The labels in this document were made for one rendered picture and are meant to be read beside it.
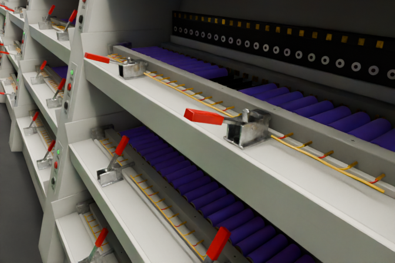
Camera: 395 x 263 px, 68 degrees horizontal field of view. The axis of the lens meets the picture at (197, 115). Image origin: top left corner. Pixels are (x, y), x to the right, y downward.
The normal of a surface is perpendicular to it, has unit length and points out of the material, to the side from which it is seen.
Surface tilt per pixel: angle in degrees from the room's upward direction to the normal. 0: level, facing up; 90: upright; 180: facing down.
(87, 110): 90
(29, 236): 0
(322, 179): 17
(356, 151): 107
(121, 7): 90
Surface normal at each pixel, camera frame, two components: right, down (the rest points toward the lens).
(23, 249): 0.26, -0.94
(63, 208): 0.59, 0.33
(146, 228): 0.03, -0.92
